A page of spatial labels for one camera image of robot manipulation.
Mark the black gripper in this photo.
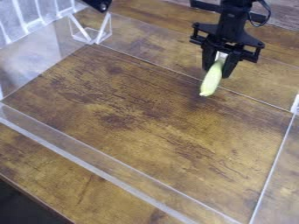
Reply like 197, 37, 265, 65
189, 5, 267, 80

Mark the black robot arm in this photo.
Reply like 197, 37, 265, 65
189, 0, 271, 79

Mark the black strip on table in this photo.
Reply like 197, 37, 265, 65
189, 0, 271, 25

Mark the black cable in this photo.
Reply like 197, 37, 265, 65
247, 0, 272, 28

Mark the clear acrylic corner bracket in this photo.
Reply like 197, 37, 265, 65
68, 13, 112, 45

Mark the clear acrylic enclosure wall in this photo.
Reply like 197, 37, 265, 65
0, 16, 299, 224

